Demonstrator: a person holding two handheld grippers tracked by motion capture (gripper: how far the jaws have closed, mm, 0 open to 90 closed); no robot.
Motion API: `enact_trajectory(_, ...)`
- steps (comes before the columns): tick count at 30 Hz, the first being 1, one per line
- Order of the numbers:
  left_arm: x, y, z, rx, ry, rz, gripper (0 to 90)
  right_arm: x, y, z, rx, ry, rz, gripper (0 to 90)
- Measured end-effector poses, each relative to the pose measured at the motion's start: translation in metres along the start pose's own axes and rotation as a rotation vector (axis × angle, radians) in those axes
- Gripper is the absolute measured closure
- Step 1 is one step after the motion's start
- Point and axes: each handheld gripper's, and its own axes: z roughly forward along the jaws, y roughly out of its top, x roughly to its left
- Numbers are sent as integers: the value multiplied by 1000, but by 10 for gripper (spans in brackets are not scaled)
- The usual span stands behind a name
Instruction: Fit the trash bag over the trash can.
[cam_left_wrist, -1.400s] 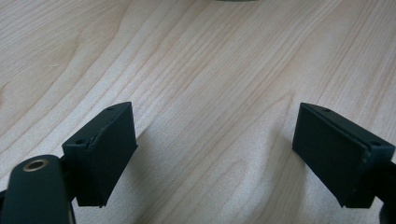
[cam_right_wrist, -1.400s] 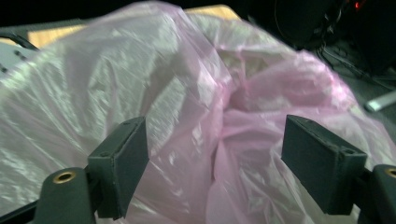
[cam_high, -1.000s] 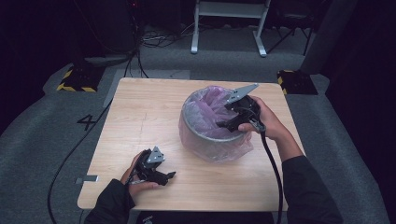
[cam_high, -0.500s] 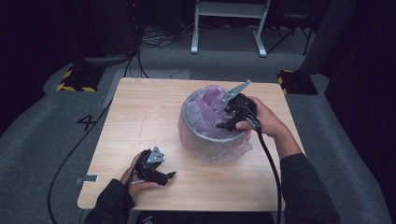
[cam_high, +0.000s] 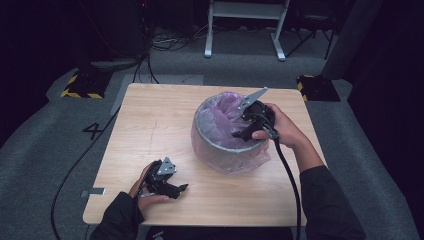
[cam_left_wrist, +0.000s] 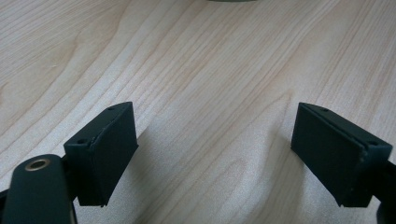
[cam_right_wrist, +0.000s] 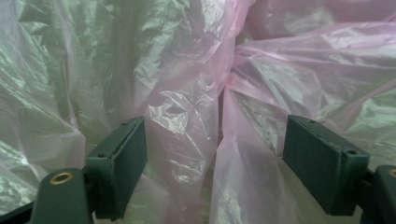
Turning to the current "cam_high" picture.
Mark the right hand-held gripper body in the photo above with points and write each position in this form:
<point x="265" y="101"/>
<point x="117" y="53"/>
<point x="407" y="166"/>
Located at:
<point x="258" y="113"/>

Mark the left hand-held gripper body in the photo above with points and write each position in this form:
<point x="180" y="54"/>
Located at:
<point x="160" y="181"/>

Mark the pink plastic bag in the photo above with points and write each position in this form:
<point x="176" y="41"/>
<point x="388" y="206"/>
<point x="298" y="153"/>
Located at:
<point x="220" y="116"/>

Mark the green plastic bin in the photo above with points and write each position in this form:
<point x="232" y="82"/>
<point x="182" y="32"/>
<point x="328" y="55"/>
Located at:
<point x="216" y="147"/>

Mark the person's left hand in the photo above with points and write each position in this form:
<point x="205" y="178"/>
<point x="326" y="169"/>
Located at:
<point x="136" y="191"/>

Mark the person's right hand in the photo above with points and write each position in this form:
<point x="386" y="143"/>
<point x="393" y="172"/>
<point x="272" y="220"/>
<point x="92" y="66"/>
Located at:
<point x="286" y="131"/>

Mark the black yellow striped base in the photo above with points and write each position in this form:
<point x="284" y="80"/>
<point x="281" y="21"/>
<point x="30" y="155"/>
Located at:
<point x="318" y="88"/>
<point x="86" y="85"/>

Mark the grey tape strip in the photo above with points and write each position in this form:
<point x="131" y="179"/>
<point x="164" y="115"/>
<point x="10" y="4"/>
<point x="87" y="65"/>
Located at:
<point x="95" y="191"/>

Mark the black tripod stand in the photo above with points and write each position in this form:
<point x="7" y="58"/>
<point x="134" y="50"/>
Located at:
<point x="313" y="26"/>

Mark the white metal stand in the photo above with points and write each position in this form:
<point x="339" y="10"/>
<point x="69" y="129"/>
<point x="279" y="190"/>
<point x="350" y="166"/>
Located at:
<point x="246" y="10"/>

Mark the grey pillar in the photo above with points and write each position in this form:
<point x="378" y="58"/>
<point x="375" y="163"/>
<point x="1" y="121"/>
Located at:
<point x="353" y="36"/>

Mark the black equipment stand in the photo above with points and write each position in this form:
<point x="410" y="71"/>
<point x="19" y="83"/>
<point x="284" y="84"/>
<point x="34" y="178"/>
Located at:
<point x="116" y="33"/>

